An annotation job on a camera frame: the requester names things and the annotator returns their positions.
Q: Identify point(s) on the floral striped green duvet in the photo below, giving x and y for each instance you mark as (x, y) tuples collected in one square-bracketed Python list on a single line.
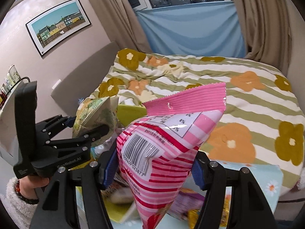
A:
[(233, 110)]

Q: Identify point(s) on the pink striped barcode snack bag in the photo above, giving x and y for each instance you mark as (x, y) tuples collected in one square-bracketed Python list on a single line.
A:
[(156, 152)]

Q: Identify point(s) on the framed houses picture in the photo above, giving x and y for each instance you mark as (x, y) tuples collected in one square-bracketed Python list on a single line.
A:
[(56, 24)]

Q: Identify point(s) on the light blue window cloth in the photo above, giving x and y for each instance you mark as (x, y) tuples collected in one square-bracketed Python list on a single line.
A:
[(202, 29)]

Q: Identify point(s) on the grey headboard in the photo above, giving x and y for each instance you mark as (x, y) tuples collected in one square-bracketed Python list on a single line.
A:
[(84, 79)]

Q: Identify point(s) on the wall shelf with items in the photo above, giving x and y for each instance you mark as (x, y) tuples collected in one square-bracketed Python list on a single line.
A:
[(11, 81)]

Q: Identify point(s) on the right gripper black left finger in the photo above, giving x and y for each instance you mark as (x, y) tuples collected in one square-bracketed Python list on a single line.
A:
[(58, 208)]

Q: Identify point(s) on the beige curtain left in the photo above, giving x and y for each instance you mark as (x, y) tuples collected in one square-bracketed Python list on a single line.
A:
[(121, 24)]

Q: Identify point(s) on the green cardboard storage box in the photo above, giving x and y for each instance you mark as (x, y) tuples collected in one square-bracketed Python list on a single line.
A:
[(126, 114)]

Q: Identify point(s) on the person's left hand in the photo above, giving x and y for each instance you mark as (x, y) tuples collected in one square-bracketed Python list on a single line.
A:
[(29, 184)]

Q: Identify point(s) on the purple snack bag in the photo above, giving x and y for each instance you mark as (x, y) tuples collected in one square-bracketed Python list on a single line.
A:
[(186, 200)]

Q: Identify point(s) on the beige curtain right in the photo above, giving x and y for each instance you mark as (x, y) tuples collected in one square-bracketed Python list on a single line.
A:
[(266, 31)]

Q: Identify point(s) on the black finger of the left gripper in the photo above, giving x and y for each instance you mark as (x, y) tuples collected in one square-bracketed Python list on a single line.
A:
[(91, 136), (55, 124)]

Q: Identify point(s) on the gold Pillows chocolate snack bag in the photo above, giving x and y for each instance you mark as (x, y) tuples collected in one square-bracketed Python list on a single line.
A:
[(214, 213)]

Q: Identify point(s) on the green white snack bag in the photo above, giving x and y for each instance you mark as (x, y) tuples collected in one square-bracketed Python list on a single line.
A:
[(94, 112)]

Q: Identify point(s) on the beige curtain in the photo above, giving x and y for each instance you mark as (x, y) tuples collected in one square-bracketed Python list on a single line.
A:
[(121, 24), (266, 31)]

